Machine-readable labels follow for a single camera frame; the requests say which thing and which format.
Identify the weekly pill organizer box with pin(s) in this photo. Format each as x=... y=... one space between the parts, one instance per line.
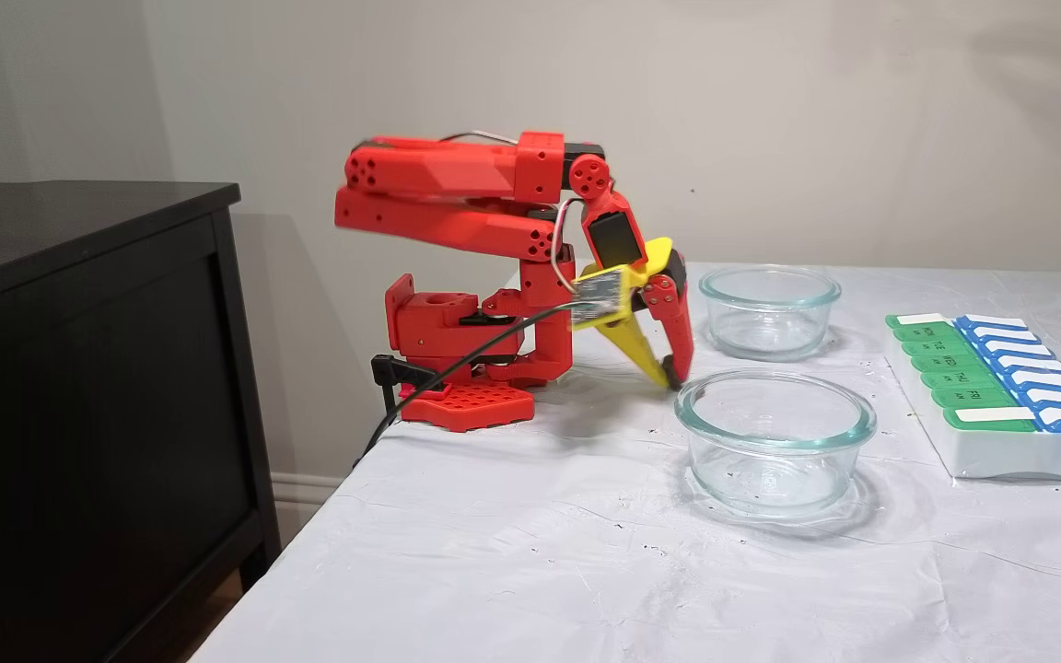
x=1000 y=456

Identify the clear glass bowl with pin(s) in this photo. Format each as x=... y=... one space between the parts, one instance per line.
x=705 y=460
x=770 y=331

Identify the black table clamp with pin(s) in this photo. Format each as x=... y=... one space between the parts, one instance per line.
x=402 y=371

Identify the white tablecloth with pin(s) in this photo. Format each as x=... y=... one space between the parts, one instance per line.
x=540 y=571

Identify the black wooden cabinet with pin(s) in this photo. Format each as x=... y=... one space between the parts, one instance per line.
x=79 y=414

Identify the camera board on yellow mount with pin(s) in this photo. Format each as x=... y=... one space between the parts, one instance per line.
x=597 y=296

